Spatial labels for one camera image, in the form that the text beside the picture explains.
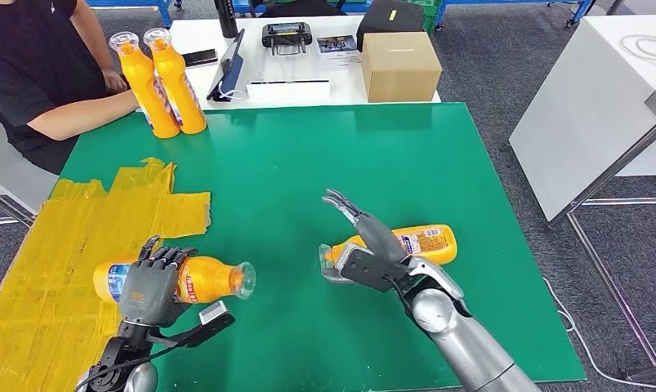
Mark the black flask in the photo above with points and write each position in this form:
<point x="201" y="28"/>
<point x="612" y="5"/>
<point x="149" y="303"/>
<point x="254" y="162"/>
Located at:
<point x="227" y="16"/>

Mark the orange juice bottle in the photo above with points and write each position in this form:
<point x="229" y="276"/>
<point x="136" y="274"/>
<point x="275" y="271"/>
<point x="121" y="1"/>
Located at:
<point x="208" y="278"/>
<point x="441" y="251"/>
<point x="143" y="86"/>
<point x="176" y="76"/>

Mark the brown cardboard box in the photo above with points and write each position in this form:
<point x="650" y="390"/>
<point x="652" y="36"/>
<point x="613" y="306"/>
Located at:
<point x="400" y="67"/>

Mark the person's left hand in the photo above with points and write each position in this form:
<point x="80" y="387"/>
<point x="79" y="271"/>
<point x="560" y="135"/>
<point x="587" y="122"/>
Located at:
<point x="116" y="81"/>

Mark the black smartphone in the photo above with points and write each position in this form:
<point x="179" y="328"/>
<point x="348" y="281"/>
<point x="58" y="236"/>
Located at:
<point x="201" y="57"/>

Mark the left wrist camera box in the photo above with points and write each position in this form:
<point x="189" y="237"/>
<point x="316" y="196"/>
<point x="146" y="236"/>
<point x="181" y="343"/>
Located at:
<point x="214" y="316"/>

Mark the black handheld controller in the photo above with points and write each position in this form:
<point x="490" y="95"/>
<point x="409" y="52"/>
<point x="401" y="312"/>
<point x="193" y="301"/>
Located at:
<point x="287" y="34"/>

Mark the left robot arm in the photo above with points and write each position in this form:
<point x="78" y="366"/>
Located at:
<point x="116" y="357"/>

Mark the white desk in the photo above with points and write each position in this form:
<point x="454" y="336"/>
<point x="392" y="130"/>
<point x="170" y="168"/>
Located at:
<point x="13" y="181"/>

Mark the black chair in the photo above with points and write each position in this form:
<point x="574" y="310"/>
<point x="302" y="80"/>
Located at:
<point x="306" y="8"/>

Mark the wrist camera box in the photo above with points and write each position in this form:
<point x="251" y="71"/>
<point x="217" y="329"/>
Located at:
<point x="214" y="316"/>
<point x="371" y="270"/>

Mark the tablet in blue case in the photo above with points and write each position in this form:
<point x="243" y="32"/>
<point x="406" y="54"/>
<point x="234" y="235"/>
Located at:
<point x="228" y="70"/>

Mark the yellow tape patch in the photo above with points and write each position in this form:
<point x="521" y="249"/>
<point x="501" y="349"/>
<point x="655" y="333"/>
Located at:
<point x="51" y="243"/>

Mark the flat white box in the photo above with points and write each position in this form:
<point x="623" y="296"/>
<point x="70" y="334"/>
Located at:
<point x="288" y="92"/>

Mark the green plastic crate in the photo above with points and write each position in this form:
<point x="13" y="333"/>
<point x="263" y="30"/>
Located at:
<point x="433" y="11"/>

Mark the green table board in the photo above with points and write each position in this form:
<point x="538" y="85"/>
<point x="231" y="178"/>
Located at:
<point x="333" y="162"/>

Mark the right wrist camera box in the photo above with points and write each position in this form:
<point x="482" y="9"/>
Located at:
<point x="371" y="270"/>

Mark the person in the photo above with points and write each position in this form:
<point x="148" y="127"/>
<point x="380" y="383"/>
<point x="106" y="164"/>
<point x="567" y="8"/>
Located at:
<point x="24" y="65"/>

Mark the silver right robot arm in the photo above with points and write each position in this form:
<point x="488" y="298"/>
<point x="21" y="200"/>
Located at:
<point x="468" y="346"/>

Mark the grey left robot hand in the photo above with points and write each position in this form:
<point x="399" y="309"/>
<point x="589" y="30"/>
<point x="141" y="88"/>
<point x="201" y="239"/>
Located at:
<point x="146" y="292"/>

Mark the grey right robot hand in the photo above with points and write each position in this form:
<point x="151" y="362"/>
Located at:
<point x="379" y="235"/>

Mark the printed leaflet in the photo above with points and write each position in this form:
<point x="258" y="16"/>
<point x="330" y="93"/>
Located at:
<point x="337" y="44"/>

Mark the large white table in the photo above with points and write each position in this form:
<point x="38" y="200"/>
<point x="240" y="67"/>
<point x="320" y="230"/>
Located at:
<point x="584" y="113"/>

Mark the steel table frame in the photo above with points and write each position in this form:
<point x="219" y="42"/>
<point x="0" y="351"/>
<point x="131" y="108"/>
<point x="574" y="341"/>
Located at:
<point x="607" y="176"/>

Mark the blue metal cart frame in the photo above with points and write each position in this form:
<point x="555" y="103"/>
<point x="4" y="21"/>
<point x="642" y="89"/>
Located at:
<point x="511" y="2"/>
<point x="165" y="12"/>

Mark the black carrying case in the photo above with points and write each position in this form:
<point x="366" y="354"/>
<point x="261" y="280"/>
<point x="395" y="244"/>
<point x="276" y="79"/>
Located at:
<point x="385" y="20"/>

